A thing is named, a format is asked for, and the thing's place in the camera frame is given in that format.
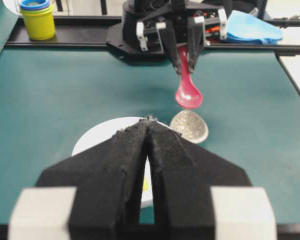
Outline left gripper black foam right finger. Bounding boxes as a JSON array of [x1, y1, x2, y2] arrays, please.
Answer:
[[145, 116, 278, 240]]

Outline left gripper black foam left finger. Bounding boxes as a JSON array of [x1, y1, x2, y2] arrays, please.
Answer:
[[8, 119, 151, 240]]

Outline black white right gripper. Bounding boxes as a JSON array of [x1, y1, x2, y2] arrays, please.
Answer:
[[136, 7, 227, 75]]

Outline red plastic spoon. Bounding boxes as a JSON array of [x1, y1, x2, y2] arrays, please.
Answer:
[[175, 45, 203, 109]]

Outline yellow hexagonal block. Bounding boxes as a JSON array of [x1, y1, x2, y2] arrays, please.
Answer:
[[142, 176, 150, 192]]

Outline silver glitter bowl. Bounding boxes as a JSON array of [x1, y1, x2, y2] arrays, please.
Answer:
[[169, 109, 209, 144]]

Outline white plate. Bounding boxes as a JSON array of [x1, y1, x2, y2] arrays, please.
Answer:
[[71, 116, 176, 209]]

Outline blue cloth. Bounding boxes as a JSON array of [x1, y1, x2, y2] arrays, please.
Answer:
[[226, 10, 284, 45]]

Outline stacked yellow green cups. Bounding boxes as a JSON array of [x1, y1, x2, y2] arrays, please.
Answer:
[[19, 0, 56, 41]]

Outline black aluminium rail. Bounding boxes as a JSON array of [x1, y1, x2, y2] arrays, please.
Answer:
[[4, 16, 300, 58]]

